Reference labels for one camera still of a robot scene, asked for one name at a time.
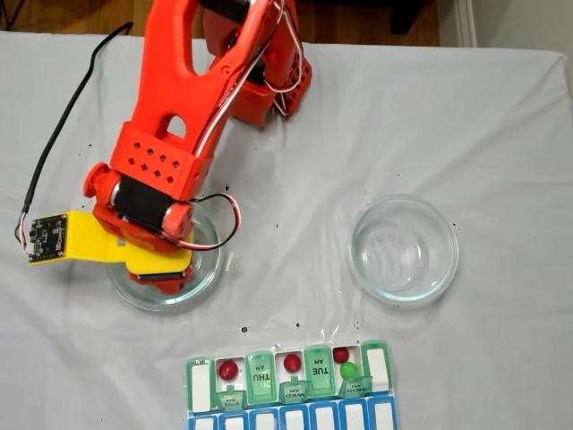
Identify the red ball pill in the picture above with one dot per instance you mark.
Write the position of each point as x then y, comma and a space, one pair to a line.
292, 363
341, 354
228, 368

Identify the white green blue pill organizer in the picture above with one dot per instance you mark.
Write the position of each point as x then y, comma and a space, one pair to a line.
291, 412

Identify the green ball pill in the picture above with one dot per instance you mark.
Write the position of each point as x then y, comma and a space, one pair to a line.
348, 370

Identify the large clear glass bowl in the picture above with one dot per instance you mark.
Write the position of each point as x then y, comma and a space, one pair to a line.
206, 277

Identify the small clear glass bowl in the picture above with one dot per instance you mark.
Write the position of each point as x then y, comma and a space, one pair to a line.
403, 251

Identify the camera board on yellow mount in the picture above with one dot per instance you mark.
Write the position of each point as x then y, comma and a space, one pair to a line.
82, 237

